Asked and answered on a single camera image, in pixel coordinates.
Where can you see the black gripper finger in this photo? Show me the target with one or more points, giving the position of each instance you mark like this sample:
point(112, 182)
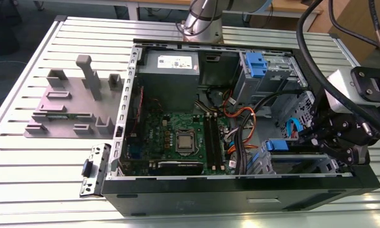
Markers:
point(322, 128)
point(345, 154)

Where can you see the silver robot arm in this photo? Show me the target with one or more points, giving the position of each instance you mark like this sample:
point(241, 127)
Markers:
point(202, 31)

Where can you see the silver metal drive cage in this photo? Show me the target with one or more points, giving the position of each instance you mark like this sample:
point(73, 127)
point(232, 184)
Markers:
point(262, 88)

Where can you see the black RAM slot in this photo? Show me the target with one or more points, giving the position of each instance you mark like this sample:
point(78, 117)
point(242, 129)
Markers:
point(218, 142)
point(209, 142)

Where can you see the blue plastic drive latch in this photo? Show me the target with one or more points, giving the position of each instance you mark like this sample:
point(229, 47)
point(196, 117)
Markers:
point(254, 64)

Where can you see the green motherboard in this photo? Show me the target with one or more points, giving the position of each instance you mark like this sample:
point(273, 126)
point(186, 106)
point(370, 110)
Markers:
point(182, 121)

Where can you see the silver CPU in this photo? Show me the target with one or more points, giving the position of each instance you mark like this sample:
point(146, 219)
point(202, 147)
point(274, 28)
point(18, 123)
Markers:
point(184, 142)

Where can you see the CPU socket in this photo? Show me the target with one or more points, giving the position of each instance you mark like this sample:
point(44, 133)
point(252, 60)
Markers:
point(185, 151)

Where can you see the black open PC case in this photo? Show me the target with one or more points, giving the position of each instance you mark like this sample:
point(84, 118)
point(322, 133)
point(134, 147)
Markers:
point(208, 197)

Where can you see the brown wooden cabinet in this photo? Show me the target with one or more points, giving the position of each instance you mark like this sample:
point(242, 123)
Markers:
point(350, 19)

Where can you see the black graphics card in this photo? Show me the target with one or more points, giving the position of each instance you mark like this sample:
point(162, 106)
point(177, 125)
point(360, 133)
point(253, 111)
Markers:
point(177, 166)

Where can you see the grey power supply unit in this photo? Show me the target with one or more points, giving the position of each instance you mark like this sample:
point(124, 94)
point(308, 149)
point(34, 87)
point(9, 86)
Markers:
point(168, 90)

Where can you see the blue VGA port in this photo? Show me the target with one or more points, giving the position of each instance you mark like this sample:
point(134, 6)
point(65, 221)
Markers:
point(134, 152)

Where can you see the grey parts rack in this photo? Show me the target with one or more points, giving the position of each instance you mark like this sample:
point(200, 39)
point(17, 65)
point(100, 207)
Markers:
point(78, 107)

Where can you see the green RAM stick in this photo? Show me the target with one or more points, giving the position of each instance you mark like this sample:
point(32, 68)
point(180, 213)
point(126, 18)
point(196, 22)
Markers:
point(64, 116)

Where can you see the black chair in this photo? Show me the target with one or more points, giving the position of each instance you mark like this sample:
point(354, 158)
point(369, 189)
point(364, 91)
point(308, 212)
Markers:
point(2, 40)

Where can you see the metal card retainer bracket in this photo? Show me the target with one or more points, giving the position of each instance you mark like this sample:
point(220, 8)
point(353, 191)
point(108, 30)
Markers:
point(96, 166)

